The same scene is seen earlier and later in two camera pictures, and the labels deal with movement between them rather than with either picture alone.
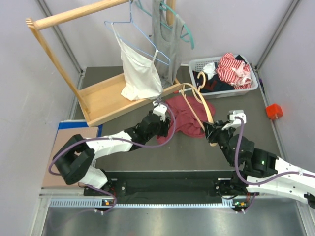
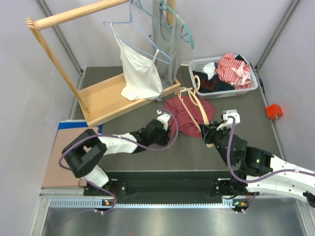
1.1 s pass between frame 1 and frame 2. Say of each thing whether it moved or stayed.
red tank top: stayed
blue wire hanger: stayed
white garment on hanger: stayed
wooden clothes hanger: moved
